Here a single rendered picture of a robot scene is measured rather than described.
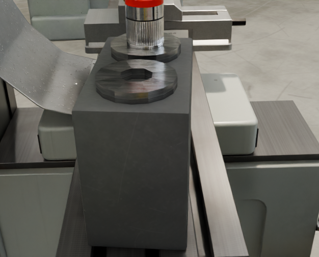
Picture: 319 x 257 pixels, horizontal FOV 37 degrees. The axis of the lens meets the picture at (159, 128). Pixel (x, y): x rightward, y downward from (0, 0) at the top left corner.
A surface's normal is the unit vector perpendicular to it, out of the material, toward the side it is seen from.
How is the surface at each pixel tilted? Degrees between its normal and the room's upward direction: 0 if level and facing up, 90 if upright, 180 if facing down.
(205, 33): 90
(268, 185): 90
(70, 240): 0
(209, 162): 0
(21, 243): 90
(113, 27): 90
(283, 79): 0
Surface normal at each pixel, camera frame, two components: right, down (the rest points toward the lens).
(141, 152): -0.07, 0.51
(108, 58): -0.01, -0.86
